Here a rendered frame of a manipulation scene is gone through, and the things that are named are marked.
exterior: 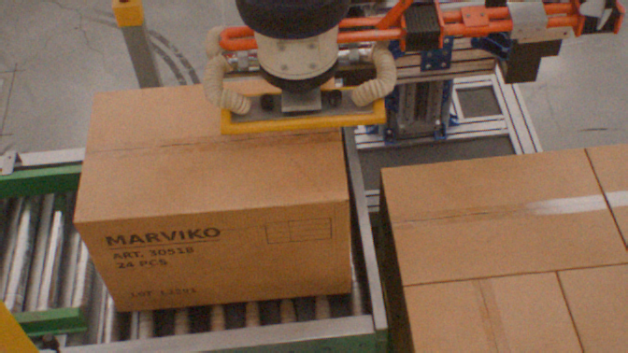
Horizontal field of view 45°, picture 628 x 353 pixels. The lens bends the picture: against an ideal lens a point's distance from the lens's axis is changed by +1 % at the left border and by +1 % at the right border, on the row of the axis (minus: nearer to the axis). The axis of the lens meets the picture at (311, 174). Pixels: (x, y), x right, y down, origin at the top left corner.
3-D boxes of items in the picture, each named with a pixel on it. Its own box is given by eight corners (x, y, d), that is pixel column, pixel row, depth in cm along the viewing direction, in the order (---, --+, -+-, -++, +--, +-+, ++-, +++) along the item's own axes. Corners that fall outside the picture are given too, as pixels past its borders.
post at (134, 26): (181, 225, 280) (111, 7, 203) (181, 210, 284) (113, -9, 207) (200, 223, 280) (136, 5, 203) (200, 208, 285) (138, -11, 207)
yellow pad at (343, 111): (221, 135, 156) (217, 119, 152) (221, 101, 162) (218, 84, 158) (386, 124, 155) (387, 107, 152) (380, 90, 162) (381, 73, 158)
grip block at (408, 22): (401, 54, 154) (402, 31, 149) (395, 22, 160) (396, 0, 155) (442, 51, 154) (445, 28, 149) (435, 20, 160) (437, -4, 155)
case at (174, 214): (118, 313, 196) (72, 222, 165) (132, 190, 221) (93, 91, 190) (351, 293, 196) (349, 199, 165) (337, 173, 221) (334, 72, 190)
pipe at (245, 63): (218, 117, 154) (214, 96, 150) (221, 35, 170) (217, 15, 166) (385, 105, 154) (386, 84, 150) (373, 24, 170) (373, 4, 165)
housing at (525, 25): (509, 40, 155) (513, 23, 151) (503, 19, 159) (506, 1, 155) (545, 38, 155) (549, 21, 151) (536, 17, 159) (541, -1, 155)
